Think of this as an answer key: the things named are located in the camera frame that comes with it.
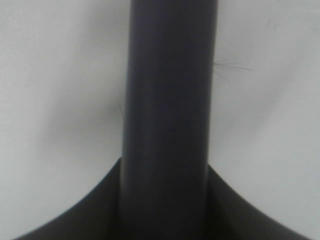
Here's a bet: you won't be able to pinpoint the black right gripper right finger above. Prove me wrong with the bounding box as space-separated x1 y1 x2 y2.
207 166 308 240

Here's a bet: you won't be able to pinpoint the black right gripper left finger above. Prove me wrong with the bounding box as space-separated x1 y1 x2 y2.
17 159 121 240

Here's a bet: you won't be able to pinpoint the grey hand brush black bristles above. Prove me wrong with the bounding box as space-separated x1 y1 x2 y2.
118 0 241 240

